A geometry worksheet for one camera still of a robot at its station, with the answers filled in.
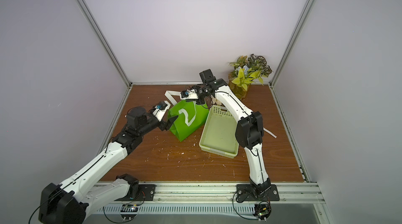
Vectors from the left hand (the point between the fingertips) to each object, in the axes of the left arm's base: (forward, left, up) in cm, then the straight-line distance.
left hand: (173, 110), depth 76 cm
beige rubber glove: (+25, -22, -23) cm, 41 cm away
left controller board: (-40, +20, -28) cm, 52 cm away
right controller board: (-38, -43, -25) cm, 62 cm away
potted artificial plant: (+28, -40, +2) cm, 49 cm away
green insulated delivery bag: (+3, -8, -9) cm, 13 cm away
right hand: (+14, -7, -2) cm, 15 cm away
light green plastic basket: (-1, -24, -23) cm, 33 cm away
